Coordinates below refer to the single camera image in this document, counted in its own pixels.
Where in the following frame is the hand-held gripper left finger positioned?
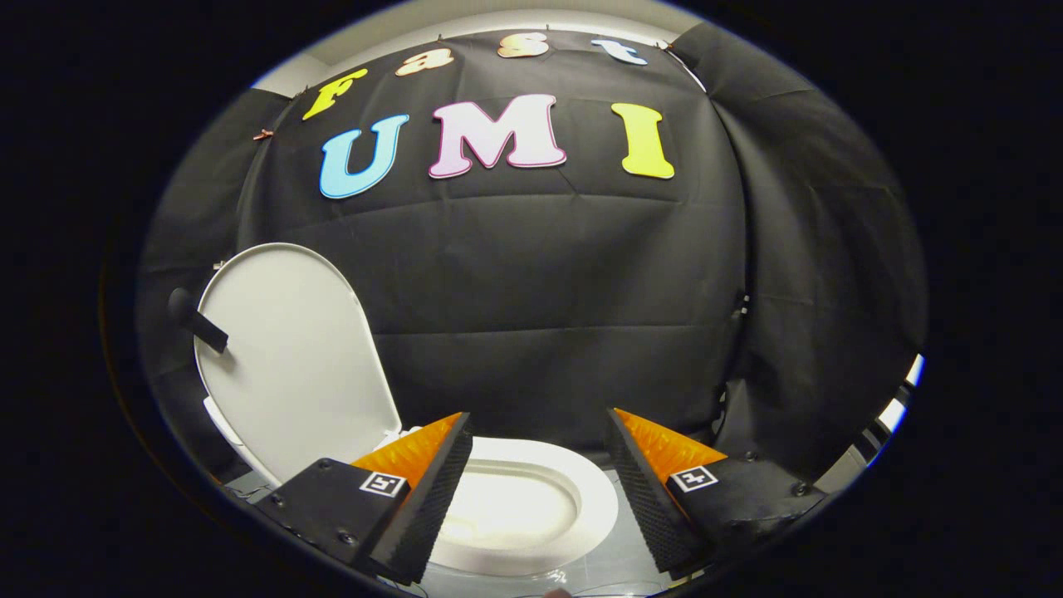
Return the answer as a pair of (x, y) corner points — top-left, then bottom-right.
(256, 411), (474, 586)

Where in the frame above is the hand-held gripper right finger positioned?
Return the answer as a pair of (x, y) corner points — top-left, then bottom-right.
(605, 407), (828, 579)

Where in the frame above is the white toilet lid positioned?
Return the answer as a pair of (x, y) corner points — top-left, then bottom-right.
(193, 243), (404, 487)

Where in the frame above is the white toilet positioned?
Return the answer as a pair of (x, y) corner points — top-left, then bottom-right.
(203, 397), (620, 579)

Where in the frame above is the grey panel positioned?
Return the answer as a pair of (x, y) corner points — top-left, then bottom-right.
(829, 443), (879, 497)

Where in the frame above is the black backdrop cloth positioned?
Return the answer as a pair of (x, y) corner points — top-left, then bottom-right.
(137, 21), (929, 491)

